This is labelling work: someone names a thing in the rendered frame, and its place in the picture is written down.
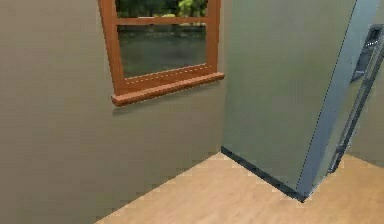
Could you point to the grey steel fridge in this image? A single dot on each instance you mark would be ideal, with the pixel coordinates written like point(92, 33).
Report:
point(283, 93)

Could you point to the brown wooden framed window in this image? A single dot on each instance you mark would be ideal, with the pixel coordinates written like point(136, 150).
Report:
point(163, 85)

